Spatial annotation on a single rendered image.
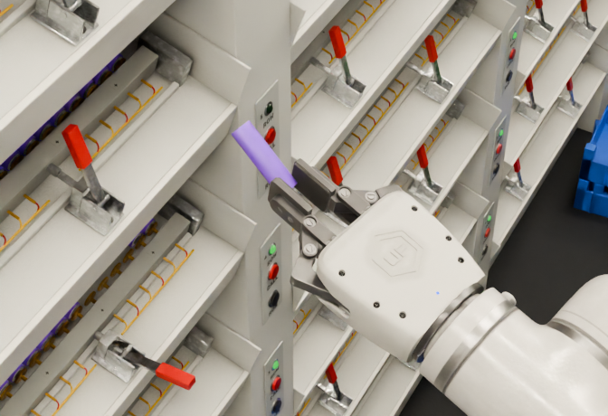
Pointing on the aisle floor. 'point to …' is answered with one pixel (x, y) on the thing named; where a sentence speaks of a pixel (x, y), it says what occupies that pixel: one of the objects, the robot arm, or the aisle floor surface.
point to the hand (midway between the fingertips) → (301, 195)
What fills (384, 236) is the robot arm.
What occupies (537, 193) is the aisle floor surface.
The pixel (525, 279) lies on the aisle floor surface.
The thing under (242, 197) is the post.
